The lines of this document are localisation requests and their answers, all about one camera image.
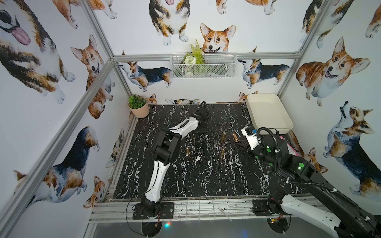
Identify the cream rectangular tray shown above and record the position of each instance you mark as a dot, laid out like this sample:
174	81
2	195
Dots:
267	110

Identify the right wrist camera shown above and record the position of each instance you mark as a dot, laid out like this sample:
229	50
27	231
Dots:
251	135

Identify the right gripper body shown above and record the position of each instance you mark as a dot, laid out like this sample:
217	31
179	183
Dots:
259	153

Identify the green fern with white flower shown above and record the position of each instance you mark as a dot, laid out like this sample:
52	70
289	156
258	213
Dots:
194	60

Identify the pink card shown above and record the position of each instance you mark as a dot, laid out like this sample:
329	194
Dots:
291	150

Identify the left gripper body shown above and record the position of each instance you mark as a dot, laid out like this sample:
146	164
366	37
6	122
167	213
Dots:
202	112

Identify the white wire basket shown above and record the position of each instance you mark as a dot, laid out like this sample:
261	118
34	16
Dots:
217	65

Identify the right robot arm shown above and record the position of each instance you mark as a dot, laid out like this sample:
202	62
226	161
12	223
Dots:
344	218

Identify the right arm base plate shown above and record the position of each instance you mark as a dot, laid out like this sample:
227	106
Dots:
268	207

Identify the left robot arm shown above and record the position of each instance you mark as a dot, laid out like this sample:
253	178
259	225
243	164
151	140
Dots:
165	151

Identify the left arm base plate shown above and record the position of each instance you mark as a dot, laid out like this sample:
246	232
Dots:
158	211

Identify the potted green plant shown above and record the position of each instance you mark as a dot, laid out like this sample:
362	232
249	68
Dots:
138	106

